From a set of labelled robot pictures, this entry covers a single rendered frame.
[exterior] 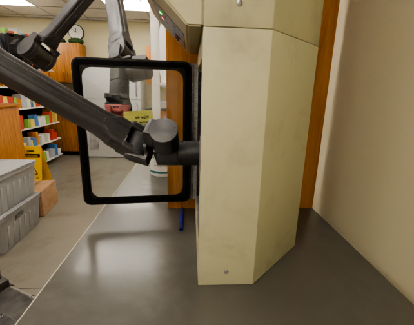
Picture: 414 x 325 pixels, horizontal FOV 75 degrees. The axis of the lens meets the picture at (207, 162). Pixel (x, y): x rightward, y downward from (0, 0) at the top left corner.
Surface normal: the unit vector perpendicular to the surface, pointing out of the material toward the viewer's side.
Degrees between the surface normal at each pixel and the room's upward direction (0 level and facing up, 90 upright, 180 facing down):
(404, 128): 90
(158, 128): 49
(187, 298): 0
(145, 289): 0
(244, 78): 90
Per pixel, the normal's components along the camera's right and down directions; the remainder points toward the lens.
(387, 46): -1.00, -0.01
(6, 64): 0.54, -0.22
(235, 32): 0.06, 0.25
